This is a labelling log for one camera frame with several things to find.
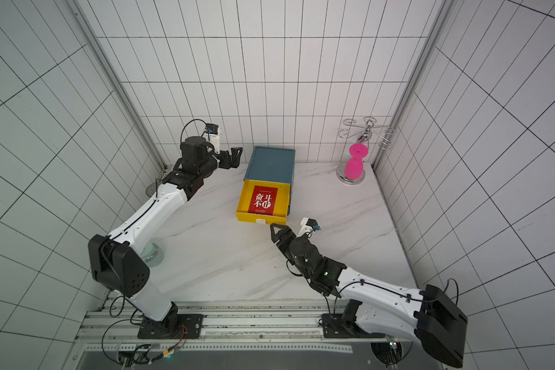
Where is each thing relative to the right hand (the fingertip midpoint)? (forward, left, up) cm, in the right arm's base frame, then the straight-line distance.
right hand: (271, 225), depth 76 cm
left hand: (+22, +17, +13) cm, 31 cm away
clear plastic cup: (+17, +53, -5) cm, 56 cm away
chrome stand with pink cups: (+35, -34, -9) cm, 49 cm away
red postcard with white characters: (+13, +5, -3) cm, 14 cm away
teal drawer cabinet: (+27, +2, +3) cm, 27 cm away
